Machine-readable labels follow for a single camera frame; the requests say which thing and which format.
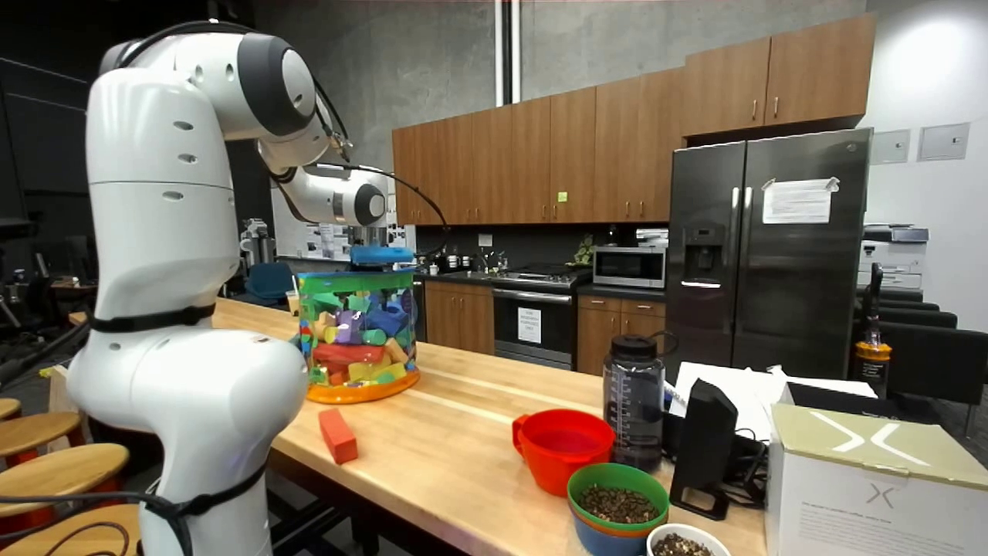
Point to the paper sheet on refrigerator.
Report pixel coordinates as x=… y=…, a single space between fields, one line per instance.
x=797 y=203

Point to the wooden base cabinet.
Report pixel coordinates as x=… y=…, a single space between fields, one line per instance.
x=458 y=315
x=619 y=328

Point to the black refrigerator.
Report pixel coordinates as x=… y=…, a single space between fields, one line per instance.
x=767 y=266

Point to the small white bowl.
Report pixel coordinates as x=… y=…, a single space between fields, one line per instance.
x=684 y=543

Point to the stack of white papers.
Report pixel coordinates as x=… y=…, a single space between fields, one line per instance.
x=759 y=390

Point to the long wooden wall cabinets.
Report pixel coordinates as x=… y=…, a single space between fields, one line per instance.
x=535 y=155

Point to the green and blue bowl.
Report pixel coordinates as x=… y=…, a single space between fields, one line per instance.
x=619 y=503

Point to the grey wall panel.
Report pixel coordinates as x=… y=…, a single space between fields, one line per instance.
x=891 y=145
x=943 y=142

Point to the wall poster board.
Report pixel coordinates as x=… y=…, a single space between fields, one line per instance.
x=320 y=241

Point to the white cardboard box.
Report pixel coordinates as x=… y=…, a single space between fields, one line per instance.
x=874 y=495

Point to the paper sheet on oven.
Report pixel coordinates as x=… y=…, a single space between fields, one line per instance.
x=529 y=326

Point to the wooden cabinet above refrigerator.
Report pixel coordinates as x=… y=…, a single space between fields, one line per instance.
x=784 y=77

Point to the stainless oven range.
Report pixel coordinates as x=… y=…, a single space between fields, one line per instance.
x=531 y=326

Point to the wooden stool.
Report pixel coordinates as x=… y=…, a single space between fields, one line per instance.
x=73 y=528
x=64 y=473
x=36 y=429

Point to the dark water bottle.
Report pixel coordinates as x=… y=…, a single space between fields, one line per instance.
x=633 y=404

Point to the black phone stand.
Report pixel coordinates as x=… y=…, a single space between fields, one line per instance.
x=706 y=443

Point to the black office chair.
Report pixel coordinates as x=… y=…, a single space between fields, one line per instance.
x=938 y=357

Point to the white printer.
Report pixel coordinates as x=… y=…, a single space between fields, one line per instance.
x=897 y=256

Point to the clear bag of foam blocks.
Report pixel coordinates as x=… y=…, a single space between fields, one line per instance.
x=355 y=328

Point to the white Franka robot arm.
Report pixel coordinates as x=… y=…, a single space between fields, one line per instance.
x=155 y=205

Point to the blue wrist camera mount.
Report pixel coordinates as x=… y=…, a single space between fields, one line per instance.
x=380 y=256

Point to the stainless microwave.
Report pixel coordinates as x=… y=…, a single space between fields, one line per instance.
x=627 y=266

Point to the red rectangular block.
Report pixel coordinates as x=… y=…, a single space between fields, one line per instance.
x=337 y=435

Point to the small green plant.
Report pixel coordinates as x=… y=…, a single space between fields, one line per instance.
x=586 y=252

